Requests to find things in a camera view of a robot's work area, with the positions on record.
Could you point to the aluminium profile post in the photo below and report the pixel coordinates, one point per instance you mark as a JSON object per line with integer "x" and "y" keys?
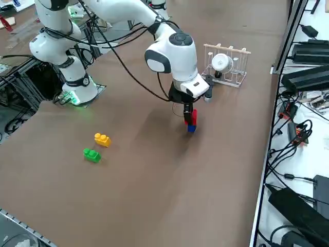
{"x": 290, "y": 33}

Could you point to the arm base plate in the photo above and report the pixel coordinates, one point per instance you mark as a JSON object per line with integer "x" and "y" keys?
{"x": 101, "y": 87}

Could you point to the blue wooden cube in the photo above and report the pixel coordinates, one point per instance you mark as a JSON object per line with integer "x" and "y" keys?
{"x": 191, "y": 128}

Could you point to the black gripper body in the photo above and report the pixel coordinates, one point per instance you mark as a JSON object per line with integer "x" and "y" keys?
{"x": 180, "y": 97}

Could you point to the yellow toy brick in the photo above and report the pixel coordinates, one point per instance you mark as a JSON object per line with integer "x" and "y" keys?
{"x": 102, "y": 140}

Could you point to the grey and orange device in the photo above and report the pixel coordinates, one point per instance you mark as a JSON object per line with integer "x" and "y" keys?
{"x": 298, "y": 133}

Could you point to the black power brick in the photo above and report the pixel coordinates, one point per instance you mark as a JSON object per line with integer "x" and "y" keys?
{"x": 311, "y": 52}

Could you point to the red and black device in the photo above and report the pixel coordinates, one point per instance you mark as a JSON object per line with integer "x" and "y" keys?
{"x": 289, "y": 110}

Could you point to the green toy brick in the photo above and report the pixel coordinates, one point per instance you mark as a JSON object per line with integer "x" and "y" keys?
{"x": 92, "y": 155}

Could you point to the white cup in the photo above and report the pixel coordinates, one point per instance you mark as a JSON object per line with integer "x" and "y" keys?
{"x": 222, "y": 63}

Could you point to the red wooden cube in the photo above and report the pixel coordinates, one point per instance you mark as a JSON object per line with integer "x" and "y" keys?
{"x": 195, "y": 117}

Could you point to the dark power adapter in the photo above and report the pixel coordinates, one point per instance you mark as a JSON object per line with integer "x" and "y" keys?
{"x": 306, "y": 78}

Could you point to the small black power adapter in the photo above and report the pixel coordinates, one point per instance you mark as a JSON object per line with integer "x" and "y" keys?
{"x": 309, "y": 31}

